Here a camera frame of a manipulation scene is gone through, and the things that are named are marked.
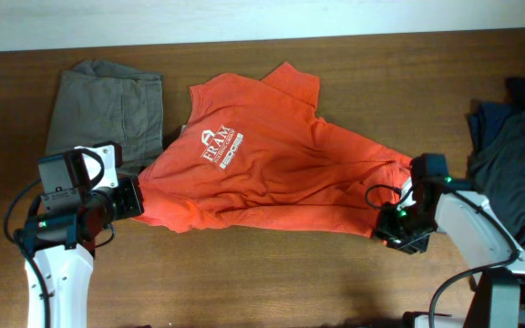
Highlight folded grey pants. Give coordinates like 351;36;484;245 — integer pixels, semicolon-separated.
46;59;163;175

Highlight orange t-shirt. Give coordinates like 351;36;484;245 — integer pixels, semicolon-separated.
139;63;410;237

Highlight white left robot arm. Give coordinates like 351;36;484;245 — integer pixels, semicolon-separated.
10;141;144;327

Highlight dark blue clothes pile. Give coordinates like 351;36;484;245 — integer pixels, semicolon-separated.
468;77;525;250

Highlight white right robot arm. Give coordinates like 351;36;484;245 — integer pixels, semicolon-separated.
375;153;525;328

